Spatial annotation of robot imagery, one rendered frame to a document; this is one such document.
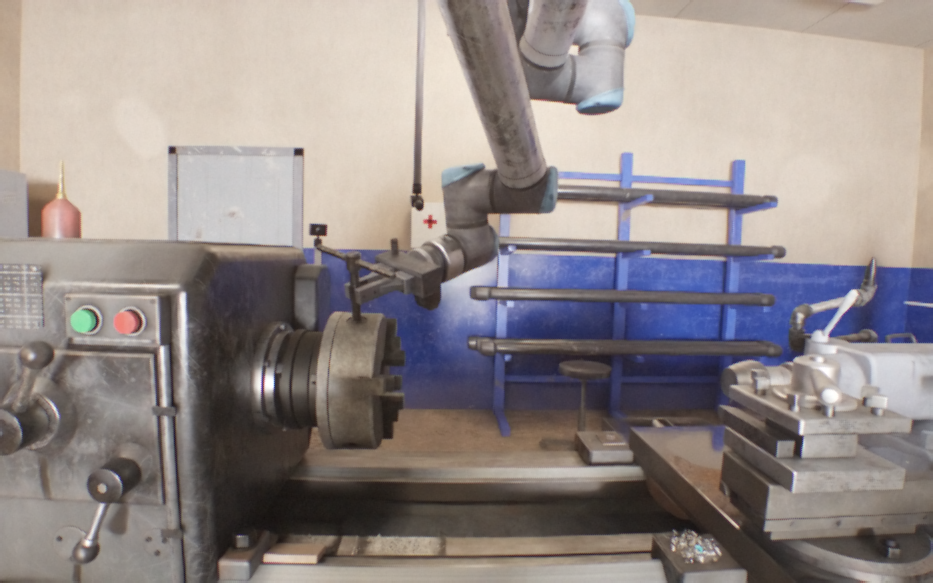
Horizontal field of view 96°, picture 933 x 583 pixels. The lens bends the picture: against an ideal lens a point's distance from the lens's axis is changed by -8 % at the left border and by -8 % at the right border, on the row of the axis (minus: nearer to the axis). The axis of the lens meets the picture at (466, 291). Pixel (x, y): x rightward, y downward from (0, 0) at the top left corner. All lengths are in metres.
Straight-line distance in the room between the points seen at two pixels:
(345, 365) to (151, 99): 4.11
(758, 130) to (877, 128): 1.23
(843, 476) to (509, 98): 0.68
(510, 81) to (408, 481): 0.81
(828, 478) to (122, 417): 0.92
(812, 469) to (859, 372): 0.45
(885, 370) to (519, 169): 0.81
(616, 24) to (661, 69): 3.55
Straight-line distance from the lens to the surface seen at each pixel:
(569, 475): 1.13
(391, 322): 0.94
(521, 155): 0.80
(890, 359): 1.19
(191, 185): 4.37
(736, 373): 1.04
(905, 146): 5.87
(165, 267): 0.71
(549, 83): 0.93
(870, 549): 0.86
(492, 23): 0.66
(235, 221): 4.18
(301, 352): 0.84
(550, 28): 0.85
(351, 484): 1.10
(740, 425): 0.83
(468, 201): 0.92
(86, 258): 0.79
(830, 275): 5.24
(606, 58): 0.98
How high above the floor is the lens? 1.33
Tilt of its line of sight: 5 degrees down
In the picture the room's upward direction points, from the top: 2 degrees clockwise
